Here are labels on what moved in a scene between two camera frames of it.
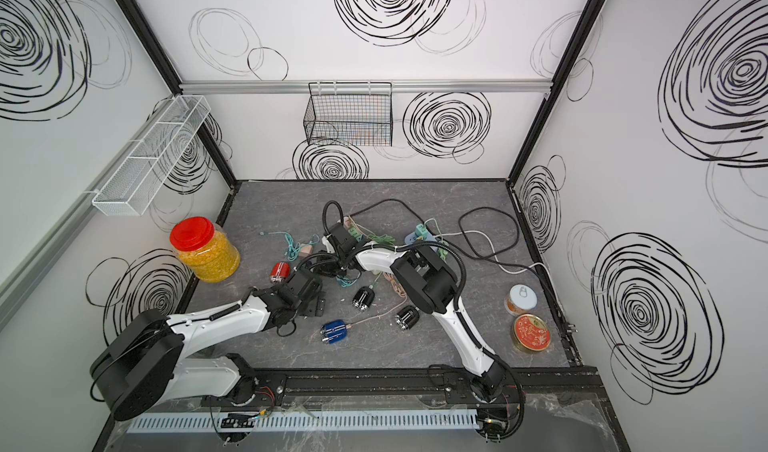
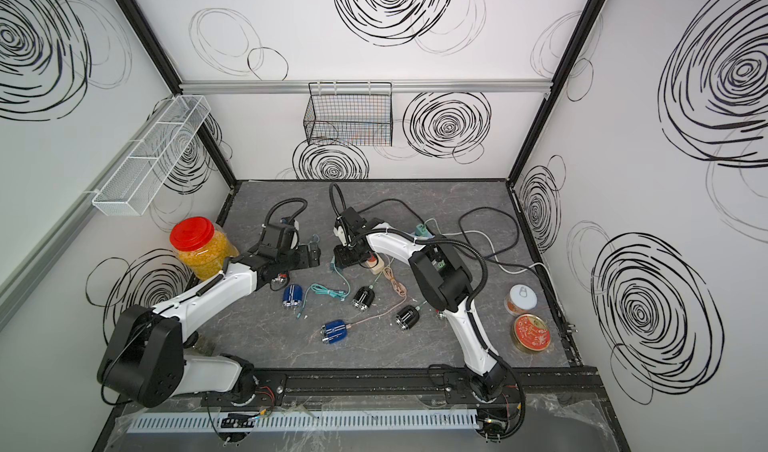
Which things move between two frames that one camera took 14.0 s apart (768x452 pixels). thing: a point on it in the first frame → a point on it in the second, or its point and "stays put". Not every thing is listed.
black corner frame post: (164, 61) stays put
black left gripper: (318, 306) → (306, 260)
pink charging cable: (399, 289) stays put
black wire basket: (349, 114) stays put
